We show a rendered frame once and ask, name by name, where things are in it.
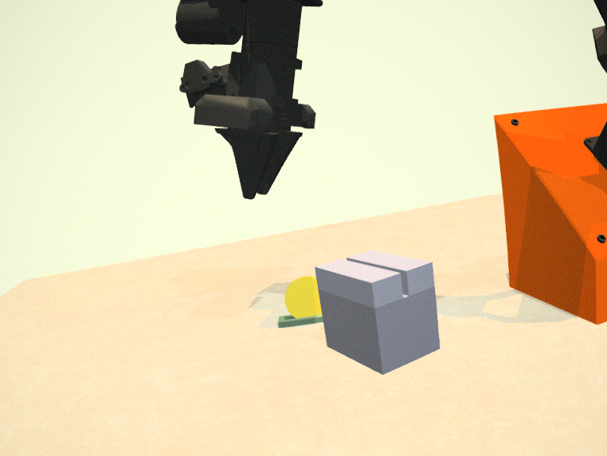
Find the green flat bar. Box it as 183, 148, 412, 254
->
277, 315, 323, 328

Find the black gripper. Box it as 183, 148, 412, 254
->
194, 42, 316, 199

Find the yellow disc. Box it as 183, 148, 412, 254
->
284, 277, 322, 318

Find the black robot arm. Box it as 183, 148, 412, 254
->
174, 0, 607, 170

